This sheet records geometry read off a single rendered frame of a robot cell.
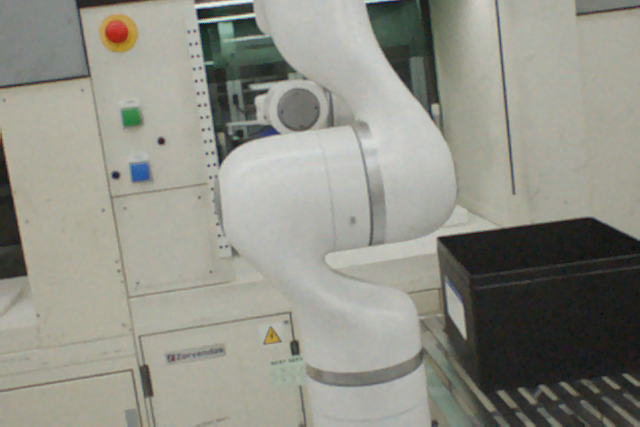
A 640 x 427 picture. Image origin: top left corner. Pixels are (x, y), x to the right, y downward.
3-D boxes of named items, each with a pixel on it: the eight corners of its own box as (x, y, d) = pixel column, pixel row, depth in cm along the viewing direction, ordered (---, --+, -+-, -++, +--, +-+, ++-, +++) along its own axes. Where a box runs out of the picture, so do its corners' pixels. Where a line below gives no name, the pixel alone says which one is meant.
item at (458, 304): (443, 330, 139) (433, 236, 136) (598, 310, 139) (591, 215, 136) (480, 394, 111) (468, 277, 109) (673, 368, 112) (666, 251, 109)
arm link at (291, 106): (319, 76, 123) (261, 83, 122) (331, 75, 110) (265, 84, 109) (326, 129, 124) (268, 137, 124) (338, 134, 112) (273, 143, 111)
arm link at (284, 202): (437, 373, 74) (410, 122, 70) (242, 406, 72) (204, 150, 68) (408, 333, 86) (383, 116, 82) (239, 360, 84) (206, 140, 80)
